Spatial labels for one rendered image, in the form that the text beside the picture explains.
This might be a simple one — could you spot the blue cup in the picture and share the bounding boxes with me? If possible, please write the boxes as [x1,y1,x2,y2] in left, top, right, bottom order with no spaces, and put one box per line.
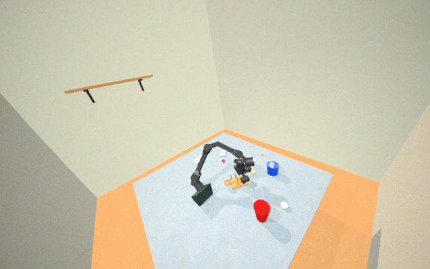
[267,161,278,177]

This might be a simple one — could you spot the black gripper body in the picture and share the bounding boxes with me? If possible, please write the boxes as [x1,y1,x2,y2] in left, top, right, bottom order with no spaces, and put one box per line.
[234,164,250,183]

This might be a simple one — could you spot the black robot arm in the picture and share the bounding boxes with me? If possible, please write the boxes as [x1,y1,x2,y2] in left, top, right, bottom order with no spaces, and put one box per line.
[190,141,255,192]

